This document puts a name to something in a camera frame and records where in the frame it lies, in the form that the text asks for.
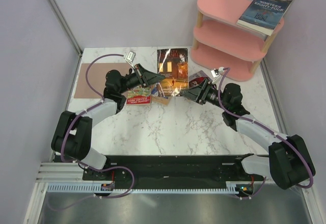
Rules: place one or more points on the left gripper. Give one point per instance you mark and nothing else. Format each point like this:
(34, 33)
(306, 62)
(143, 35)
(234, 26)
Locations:
(147, 77)

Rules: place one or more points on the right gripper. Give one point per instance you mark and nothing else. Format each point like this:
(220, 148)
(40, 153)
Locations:
(198, 93)

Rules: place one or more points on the pink Shakespeare story book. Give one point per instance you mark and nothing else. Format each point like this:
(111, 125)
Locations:
(197, 78)

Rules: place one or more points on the brown Edward Tulane book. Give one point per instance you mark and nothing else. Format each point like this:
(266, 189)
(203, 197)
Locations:
(172, 63)

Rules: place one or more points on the blue Nineteen Eighty-Four book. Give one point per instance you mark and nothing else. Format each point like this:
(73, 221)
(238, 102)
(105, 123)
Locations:
(264, 15)

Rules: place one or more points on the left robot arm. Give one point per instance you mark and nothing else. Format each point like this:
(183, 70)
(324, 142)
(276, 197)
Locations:
(73, 134)

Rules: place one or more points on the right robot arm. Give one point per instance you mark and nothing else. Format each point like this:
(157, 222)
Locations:
(288, 162)

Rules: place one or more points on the red Treehouse book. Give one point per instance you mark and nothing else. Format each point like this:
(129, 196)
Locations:
(139, 96)

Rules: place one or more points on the tan Othello book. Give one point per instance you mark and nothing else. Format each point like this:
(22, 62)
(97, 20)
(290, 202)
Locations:
(157, 99)

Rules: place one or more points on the brown cardboard file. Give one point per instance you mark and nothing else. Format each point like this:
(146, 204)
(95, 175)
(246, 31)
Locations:
(96, 76)

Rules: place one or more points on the pink three-tier shelf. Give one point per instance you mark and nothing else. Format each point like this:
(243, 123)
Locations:
(220, 42)

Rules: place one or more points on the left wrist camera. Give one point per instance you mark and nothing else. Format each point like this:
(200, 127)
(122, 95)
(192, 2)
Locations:
(130, 56)

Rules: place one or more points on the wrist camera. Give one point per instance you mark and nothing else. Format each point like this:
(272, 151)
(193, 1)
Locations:
(215, 73)
(130, 56)

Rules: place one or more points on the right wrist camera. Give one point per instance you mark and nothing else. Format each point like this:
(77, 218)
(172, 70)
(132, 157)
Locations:
(215, 73)

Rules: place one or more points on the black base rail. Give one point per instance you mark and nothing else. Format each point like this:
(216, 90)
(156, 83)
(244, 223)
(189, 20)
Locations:
(172, 171)

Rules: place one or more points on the white slotted cable duct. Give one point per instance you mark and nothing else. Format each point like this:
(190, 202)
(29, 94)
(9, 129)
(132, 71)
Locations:
(229, 188)

